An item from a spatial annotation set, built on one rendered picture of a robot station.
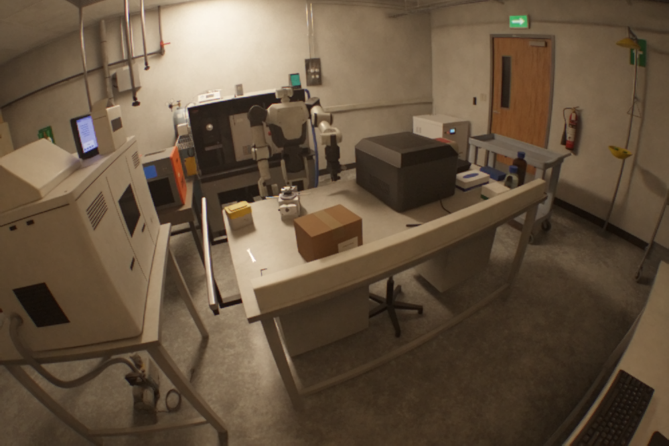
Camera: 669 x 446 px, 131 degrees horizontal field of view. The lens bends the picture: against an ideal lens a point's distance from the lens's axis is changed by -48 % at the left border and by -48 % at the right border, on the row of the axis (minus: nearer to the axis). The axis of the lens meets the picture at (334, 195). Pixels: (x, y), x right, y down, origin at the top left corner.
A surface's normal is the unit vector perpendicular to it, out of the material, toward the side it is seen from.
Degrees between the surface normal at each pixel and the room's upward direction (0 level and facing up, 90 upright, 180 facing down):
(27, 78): 90
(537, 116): 90
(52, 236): 90
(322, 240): 90
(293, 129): 75
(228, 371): 0
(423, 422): 0
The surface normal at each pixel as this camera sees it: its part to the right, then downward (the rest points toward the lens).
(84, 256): 0.41, 0.36
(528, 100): -0.91, 0.22
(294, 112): 0.40, 0.11
